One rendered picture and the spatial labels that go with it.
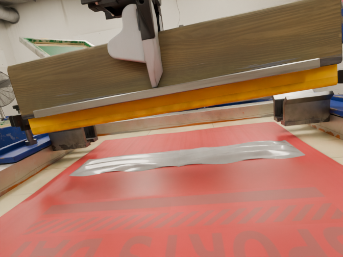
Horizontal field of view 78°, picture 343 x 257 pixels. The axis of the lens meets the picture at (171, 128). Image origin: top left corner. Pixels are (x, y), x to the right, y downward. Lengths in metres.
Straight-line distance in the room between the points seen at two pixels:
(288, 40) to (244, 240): 0.21
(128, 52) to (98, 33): 4.75
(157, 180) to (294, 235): 0.17
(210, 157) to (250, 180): 0.08
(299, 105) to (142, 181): 0.28
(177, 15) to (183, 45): 4.41
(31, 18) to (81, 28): 1.09
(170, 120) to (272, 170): 0.33
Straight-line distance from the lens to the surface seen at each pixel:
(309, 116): 0.42
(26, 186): 0.41
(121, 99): 0.27
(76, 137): 0.45
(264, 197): 0.25
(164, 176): 0.30
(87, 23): 5.13
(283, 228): 0.21
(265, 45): 0.28
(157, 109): 0.28
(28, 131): 0.47
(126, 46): 0.26
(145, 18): 0.25
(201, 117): 0.56
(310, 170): 0.31
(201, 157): 0.33
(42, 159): 0.46
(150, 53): 0.25
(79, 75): 0.30
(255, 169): 0.30
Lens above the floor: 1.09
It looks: 13 degrees down
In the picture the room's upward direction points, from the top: 8 degrees counter-clockwise
